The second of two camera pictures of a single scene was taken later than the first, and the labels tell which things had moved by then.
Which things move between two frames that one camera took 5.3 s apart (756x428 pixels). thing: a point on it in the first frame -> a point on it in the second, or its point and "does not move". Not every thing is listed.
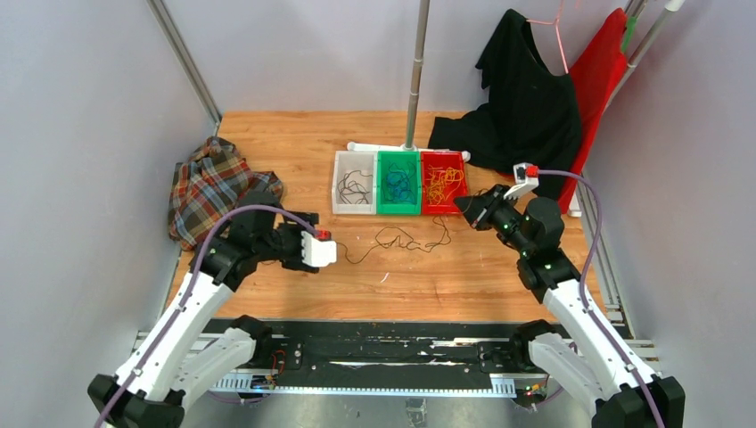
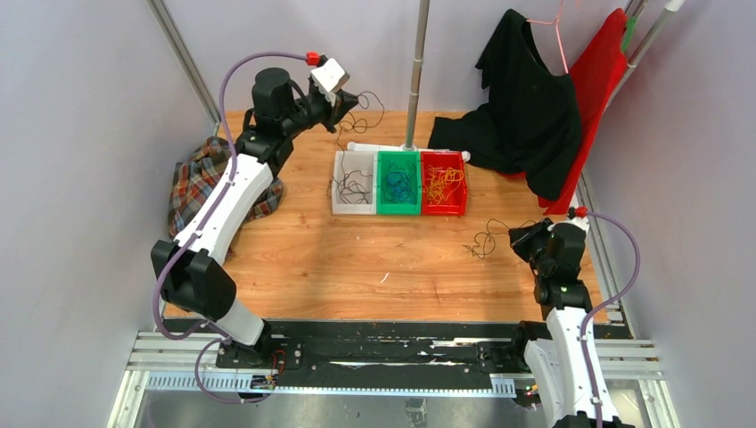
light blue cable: (398, 188) does not move
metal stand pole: (418, 64) does not move
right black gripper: (480, 209) -> (520, 238)
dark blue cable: (397, 185) does not move
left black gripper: (295, 261) -> (343, 103)
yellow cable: (444, 182) does not move
